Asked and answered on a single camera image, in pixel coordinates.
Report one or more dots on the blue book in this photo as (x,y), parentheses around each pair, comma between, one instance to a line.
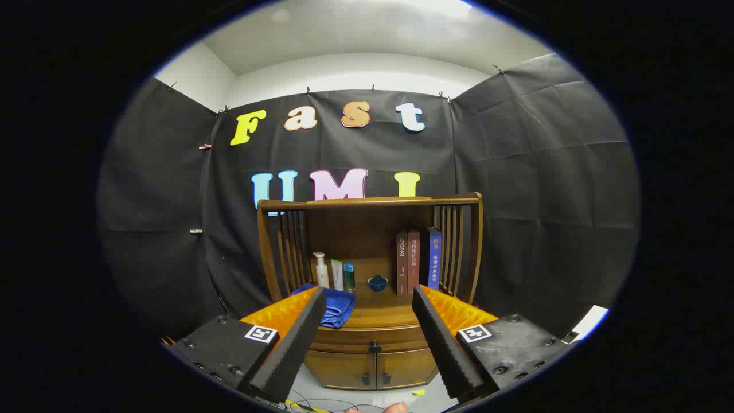
(433,258)

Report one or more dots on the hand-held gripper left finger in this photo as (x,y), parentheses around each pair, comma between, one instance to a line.
(298,338)

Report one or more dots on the teal bottle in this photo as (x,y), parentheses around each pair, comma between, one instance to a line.
(348,278)

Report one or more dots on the wooden drawer with black knob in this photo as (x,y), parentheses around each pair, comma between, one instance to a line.
(355,338)

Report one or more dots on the yellow black floor tape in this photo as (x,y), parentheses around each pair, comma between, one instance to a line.
(304,407)

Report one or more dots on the white and green tube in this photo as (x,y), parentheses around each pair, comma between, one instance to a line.
(337,276)

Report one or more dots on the brown book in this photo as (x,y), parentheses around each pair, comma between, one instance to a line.
(413,264)
(402,264)

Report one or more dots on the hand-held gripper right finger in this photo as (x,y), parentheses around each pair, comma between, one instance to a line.
(441,338)

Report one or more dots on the wooden cabinet door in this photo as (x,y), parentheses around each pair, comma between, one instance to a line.
(338,370)
(407,367)

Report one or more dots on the wooden countertop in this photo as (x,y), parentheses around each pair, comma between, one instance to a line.
(378,310)

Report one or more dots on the white pump bottle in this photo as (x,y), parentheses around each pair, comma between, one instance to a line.
(321,275)

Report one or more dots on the folded blue towel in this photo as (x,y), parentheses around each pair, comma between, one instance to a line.
(338,307)

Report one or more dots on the wooden cabinet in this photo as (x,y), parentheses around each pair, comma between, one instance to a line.
(355,229)

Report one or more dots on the blue lidded teacup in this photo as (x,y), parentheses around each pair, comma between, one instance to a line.
(378,283)

